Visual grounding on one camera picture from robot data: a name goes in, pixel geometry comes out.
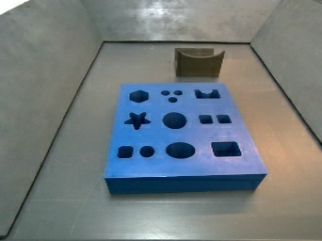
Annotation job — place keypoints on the blue shape sorting board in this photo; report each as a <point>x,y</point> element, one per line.
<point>181,141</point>

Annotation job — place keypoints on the black curved stand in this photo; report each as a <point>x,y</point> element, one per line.
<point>198,62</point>

